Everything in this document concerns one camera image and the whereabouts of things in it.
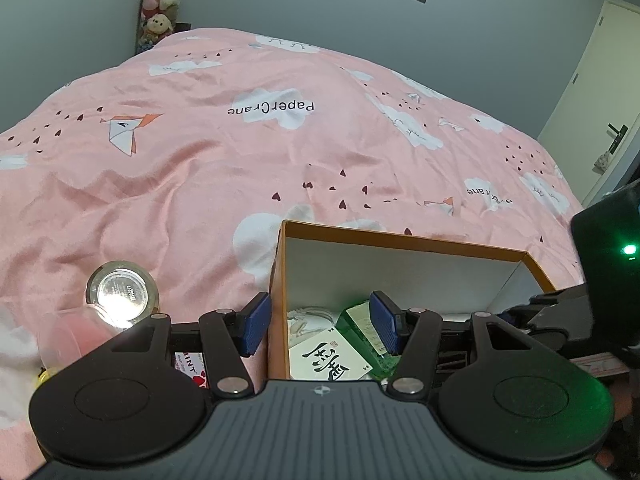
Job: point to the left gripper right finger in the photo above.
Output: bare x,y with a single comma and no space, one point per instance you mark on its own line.
499,394

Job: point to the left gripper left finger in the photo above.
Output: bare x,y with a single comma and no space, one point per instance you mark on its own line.
125,403

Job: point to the round gold compact mirror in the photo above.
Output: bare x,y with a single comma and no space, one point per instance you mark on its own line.
122,293

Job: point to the green white carton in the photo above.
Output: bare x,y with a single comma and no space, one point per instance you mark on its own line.
355,325

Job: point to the white box black calligraphy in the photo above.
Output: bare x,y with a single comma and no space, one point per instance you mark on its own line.
328,357

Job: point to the orange white storage box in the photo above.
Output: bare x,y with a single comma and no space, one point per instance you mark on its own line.
335,268

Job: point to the white red mint tin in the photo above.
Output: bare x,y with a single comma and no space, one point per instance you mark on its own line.
192,365

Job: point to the clear jar with pink sponge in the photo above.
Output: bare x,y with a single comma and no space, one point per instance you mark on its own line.
65,336

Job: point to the yellow round container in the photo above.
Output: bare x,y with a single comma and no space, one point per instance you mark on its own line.
45,374

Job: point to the white crumpled cloth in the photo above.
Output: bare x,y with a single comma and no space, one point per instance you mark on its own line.
20,364

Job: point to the white door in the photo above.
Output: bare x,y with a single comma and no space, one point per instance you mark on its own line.
604,90

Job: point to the pink cloud-print bedsheet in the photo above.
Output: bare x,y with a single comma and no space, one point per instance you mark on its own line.
187,158

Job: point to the plush toy hanging column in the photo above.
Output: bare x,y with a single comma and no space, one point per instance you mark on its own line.
156,21

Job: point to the black door handle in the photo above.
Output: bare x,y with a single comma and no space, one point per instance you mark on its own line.
618,137

